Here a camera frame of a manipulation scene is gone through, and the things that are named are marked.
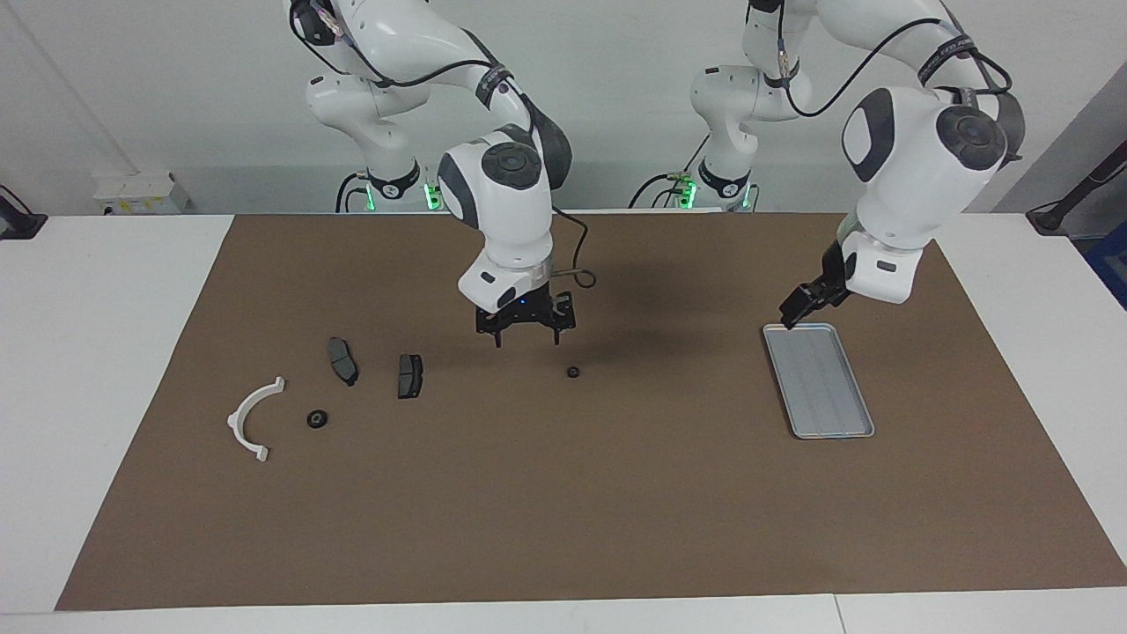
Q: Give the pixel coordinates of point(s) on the white curved plastic bracket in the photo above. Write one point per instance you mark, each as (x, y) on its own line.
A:
(236, 421)

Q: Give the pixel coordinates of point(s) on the black table clamp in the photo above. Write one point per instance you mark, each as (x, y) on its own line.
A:
(18, 224)

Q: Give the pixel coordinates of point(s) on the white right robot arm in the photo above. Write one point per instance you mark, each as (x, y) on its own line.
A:
(502, 211)

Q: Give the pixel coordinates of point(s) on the silver metal tray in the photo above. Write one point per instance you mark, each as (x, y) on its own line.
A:
(819, 387)

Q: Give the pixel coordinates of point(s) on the large black bearing gear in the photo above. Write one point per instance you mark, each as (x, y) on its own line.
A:
(318, 419)

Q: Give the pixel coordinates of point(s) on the blue crate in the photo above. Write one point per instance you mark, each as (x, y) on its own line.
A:
(1114, 264)

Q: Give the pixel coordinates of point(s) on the white background box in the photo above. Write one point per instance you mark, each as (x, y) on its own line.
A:
(141, 194)

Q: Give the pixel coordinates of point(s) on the brown table mat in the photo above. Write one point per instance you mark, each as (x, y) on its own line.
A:
(563, 493)

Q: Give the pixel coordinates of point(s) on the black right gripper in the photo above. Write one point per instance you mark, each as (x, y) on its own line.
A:
(528, 308)

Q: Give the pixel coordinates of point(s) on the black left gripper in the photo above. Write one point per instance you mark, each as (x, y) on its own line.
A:
(832, 282)

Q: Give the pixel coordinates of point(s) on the elongated dark brake pad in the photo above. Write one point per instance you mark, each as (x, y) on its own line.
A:
(342, 361)

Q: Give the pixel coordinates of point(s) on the rectangular dark brake pad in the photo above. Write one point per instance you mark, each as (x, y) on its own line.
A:
(409, 376)

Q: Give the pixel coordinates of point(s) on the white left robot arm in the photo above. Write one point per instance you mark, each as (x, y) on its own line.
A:
(916, 167)

